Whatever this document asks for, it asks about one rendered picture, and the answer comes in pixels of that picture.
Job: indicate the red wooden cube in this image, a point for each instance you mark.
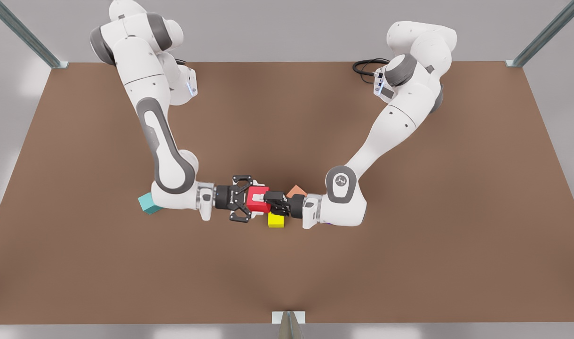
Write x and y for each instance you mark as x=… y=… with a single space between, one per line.
x=256 y=198

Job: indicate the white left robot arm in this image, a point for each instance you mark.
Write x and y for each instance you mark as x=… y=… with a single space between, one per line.
x=400 y=122

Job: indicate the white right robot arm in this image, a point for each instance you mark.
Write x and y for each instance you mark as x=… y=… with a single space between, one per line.
x=146 y=89

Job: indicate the yellow wooden cube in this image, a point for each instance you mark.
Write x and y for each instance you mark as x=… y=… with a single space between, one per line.
x=275 y=221

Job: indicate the orange wooden cube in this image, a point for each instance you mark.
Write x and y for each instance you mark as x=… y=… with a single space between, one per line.
x=296 y=191

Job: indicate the teal blue wooden cube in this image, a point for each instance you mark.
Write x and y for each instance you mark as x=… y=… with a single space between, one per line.
x=147 y=204

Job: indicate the silver frame post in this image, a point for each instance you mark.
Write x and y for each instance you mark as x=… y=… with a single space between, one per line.
x=23 y=35
x=546 y=33
x=289 y=325

